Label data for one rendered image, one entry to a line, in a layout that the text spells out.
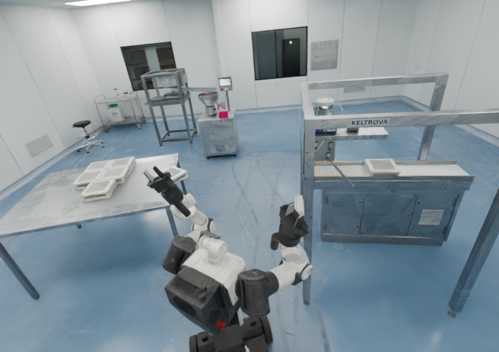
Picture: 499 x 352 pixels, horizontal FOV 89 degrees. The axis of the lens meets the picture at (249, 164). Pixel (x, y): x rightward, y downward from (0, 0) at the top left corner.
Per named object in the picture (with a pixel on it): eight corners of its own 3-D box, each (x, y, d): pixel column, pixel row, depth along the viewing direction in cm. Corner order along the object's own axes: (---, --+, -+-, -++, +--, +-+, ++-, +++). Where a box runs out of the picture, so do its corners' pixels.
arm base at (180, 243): (191, 270, 130) (177, 281, 119) (172, 255, 134) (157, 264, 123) (203, 246, 127) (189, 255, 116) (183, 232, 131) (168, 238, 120)
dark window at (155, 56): (133, 90, 700) (119, 46, 648) (133, 90, 702) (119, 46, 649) (180, 86, 693) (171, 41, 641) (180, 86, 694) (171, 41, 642)
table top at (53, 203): (-18, 241, 206) (-21, 238, 204) (50, 175, 302) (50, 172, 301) (171, 207, 223) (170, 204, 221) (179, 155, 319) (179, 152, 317)
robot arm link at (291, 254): (296, 251, 96) (304, 261, 106) (291, 229, 102) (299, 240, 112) (280, 255, 98) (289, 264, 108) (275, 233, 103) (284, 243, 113)
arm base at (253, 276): (278, 308, 104) (261, 321, 95) (252, 302, 112) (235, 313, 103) (273, 270, 105) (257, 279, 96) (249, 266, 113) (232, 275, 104)
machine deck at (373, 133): (308, 141, 214) (308, 137, 212) (306, 125, 247) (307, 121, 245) (388, 139, 203) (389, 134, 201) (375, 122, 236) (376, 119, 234)
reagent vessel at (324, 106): (315, 123, 213) (315, 100, 204) (313, 117, 226) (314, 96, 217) (334, 122, 210) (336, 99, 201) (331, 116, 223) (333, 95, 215)
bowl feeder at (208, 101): (200, 118, 457) (196, 96, 440) (203, 112, 489) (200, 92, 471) (227, 116, 455) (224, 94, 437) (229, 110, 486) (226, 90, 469)
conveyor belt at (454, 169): (309, 183, 239) (309, 178, 237) (307, 170, 261) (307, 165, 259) (473, 183, 215) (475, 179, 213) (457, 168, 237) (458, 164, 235)
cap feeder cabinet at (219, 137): (204, 160, 479) (197, 121, 443) (209, 147, 529) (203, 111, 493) (237, 157, 476) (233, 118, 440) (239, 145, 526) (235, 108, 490)
